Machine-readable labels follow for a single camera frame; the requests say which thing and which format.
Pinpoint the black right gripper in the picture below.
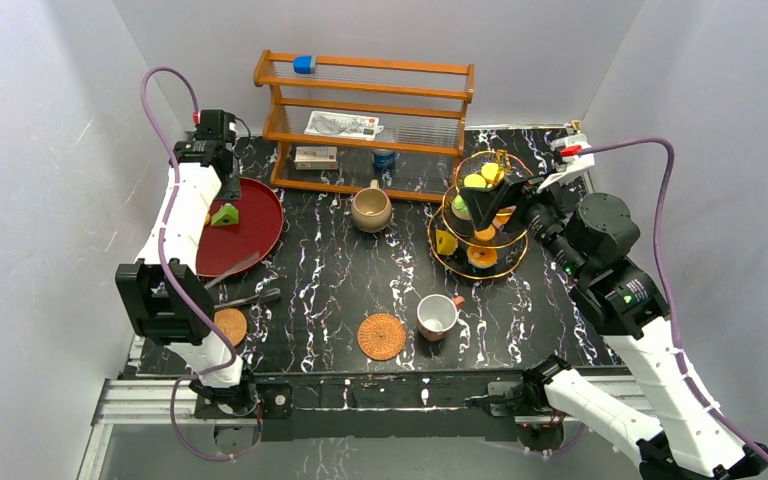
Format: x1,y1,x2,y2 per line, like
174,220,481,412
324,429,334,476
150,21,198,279
458,169,586,281

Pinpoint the green frosted donut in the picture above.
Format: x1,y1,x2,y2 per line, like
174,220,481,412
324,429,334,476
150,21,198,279
450,195,471,221

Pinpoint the green triangular toy cake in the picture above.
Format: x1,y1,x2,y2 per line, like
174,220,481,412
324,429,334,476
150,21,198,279
210,203,240,227

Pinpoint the green round cookie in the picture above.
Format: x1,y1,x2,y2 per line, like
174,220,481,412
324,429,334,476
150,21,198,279
463,174,487,189

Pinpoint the orange round cookie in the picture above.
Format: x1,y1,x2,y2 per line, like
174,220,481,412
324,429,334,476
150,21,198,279
474,226,496,242
480,162,504,186

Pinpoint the three-tier glass gold stand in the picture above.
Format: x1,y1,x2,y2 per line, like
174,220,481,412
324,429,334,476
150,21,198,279
427,149,532,280

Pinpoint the orange white round cake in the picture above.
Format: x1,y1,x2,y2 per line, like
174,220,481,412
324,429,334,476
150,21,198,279
467,246,498,270

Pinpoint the yellow striped toy cake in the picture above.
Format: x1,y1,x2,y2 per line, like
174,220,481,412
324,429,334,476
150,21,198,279
434,229,458,256

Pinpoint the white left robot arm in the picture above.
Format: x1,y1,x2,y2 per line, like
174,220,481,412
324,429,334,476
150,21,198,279
115,109,259,416

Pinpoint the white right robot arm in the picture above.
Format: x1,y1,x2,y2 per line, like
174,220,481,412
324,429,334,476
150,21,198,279
459,178,768,479

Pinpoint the red round tray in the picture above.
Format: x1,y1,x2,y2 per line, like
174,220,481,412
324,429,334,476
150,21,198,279
196,177,284,277

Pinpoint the small white red box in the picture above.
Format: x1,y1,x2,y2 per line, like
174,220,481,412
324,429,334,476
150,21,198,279
293,146,338,170

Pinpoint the blue bottle cap jar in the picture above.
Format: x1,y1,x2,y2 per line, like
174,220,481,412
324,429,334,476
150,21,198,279
372,149,397,170

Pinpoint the beige ceramic pitcher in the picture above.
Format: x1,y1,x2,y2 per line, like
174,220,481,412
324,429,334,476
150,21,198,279
351,179,393,233

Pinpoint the white plastic packet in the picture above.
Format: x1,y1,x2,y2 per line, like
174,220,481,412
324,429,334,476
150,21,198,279
304,111,384,141

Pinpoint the pink floral mug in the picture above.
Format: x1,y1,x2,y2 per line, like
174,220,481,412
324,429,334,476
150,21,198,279
416,294,465,342

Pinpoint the wooden shelf rack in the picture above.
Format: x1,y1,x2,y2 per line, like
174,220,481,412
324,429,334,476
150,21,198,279
253,50,475,202

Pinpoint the left woven rattan coaster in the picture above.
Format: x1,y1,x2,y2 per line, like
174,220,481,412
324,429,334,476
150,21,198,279
213,308,248,347

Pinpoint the woven rattan coaster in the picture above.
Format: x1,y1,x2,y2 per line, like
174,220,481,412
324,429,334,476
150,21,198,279
357,313,407,361
213,308,248,347

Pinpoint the blue white eraser block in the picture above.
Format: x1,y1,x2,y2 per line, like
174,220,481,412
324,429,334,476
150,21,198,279
292,55,317,75

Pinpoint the centre woven rattan coaster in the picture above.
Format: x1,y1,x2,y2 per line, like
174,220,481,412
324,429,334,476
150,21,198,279
357,313,407,361

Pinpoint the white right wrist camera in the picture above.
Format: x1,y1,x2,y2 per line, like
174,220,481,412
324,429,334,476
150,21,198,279
537,133,595,193

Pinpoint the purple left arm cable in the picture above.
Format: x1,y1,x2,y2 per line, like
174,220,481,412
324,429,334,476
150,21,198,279
140,66,263,463

